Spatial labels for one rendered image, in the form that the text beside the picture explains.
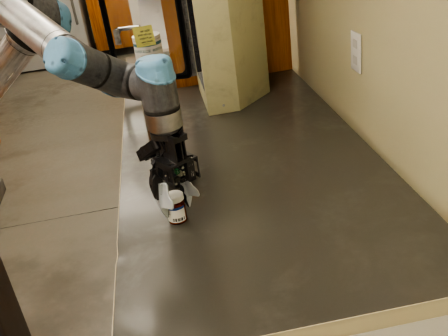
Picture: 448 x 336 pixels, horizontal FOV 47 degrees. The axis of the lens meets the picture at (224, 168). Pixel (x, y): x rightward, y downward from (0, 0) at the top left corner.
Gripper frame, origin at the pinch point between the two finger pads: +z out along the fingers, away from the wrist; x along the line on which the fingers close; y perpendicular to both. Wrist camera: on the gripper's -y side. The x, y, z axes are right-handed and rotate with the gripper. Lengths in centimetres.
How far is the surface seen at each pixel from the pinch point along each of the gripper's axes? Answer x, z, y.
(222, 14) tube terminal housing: 53, -29, -42
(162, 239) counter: -6.8, 4.0, 3.5
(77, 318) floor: -5, 98, -101
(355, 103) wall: 70, -2, -4
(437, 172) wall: 46, -2, 38
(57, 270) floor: 3, 98, -143
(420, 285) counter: 17, 4, 52
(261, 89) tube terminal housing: 68, 1, -45
